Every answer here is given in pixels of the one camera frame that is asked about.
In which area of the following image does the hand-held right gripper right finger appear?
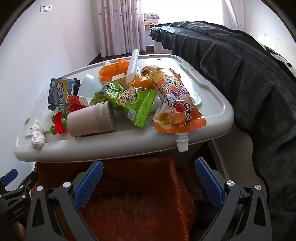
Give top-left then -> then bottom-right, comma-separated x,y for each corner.
195,158 -> 273,241

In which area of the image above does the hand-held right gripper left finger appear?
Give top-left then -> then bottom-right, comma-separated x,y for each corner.
26,160 -> 104,241

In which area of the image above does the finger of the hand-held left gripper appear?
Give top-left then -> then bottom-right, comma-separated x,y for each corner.
0,169 -> 18,187
7,172 -> 38,200

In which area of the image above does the white tissue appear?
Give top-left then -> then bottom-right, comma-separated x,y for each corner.
30,119 -> 46,151

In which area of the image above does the orange trash bag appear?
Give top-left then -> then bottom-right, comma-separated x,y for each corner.
34,156 -> 197,241

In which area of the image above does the red green plastic toy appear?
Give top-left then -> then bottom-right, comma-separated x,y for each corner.
50,110 -> 68,135

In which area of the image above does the red white wrapper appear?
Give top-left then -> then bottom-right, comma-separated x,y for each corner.
65,95 -> 94,114

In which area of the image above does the orange juice pouch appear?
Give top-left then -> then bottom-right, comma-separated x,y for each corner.
153,68 -> 207,152

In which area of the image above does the green snack packet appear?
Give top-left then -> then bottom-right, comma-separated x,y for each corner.
94,82 -> 158,128

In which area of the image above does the blue cardboard box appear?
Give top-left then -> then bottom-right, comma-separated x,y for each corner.
47,78 -> 77,110

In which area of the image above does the white plastic cup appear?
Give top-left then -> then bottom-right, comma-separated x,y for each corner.
77,74 -> 104,99

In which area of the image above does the orange dinosaur toy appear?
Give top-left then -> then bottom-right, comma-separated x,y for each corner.
98,59 -> 131,82

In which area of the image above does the white foam stick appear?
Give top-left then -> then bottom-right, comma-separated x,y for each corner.
125,49 -> 139,85

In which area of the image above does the person's dark clothing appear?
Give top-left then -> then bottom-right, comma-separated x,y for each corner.
269,205 -> 296,241

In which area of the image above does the dark blanket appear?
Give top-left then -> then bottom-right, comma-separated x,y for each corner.
149,21 -> 296,212

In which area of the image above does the white bedding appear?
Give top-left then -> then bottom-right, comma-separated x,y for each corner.
258,34 -> 295,67

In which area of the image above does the pink patterned curtain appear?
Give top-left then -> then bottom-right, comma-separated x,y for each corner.
96,0 -> 147,57
221,0 -> 244,30

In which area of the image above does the stack of folded blankets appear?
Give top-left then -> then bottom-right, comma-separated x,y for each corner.
143,13 -> 160,25

